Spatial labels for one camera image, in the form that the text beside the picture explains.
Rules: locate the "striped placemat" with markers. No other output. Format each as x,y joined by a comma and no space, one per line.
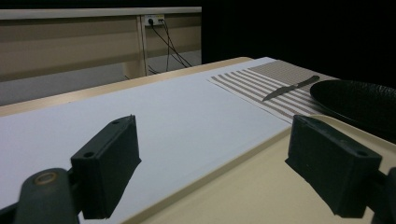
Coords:
249,84

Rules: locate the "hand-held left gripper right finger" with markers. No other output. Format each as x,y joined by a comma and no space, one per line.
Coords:
330,168

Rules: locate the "white board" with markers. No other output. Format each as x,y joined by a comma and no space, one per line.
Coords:
155,118

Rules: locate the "black round plate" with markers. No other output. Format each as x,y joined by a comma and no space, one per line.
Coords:
358,101

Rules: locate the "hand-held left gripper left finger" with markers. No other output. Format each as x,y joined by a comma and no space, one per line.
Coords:
106,161

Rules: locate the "steel table knife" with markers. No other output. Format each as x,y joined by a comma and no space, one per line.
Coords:
286,89

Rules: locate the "white power socket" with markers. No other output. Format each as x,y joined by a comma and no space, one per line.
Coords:
154,20

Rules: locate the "beige desk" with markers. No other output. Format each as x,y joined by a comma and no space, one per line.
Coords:
62,46

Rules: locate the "wooden table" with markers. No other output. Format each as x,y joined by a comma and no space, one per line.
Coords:
93,90

